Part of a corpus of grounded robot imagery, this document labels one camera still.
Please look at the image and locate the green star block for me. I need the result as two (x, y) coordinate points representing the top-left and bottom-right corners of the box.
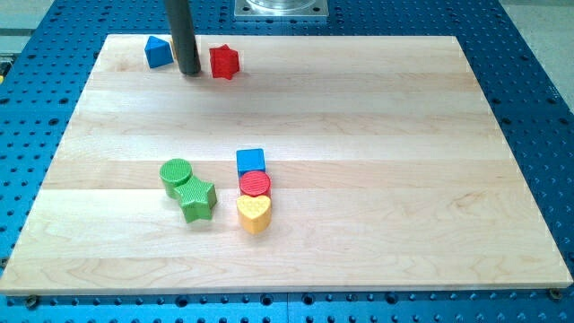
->
(174, 176), (217, 223)

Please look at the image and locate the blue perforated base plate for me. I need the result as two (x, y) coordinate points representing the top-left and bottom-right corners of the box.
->
(1, 0), (573, 322)

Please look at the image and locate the green cylinder block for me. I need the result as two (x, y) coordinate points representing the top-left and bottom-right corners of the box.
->
(159, 158), (193, 199)

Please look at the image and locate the silver robot mount plate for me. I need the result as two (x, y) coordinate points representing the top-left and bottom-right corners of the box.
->
(233, 0), (329, 20)

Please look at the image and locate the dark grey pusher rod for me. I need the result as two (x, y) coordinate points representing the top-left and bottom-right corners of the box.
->
(164, 0), (201, 75)

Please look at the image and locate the light wooden board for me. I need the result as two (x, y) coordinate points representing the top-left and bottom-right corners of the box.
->
(1, 34), (572, 295)

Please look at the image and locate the red cylinder block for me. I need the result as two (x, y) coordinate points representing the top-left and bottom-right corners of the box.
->
(239, 170), (272, 197)

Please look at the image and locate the red star block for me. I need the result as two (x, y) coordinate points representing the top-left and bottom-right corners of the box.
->
(209, 44), (240, 80)

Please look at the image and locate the blue cube block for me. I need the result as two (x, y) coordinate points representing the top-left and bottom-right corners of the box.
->
(236, 148), (266, 177)

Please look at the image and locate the yellow heart block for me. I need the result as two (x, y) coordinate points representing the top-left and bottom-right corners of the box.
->
(236, 195), (272, 234)

